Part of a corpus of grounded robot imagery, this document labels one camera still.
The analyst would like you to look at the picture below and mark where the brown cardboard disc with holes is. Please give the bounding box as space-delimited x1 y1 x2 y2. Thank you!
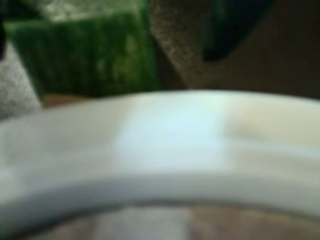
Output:
32 202 320 240

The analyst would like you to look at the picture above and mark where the green square block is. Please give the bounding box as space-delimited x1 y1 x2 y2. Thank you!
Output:
4 11 162 101

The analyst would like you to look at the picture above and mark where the white plate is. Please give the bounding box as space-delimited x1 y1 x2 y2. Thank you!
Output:
0 89 320 240

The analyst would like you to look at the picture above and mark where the black felt mat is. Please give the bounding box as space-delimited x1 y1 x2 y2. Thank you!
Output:
0 0 320 121

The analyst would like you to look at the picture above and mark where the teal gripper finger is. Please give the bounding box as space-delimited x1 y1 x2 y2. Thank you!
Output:
199 0 276 62

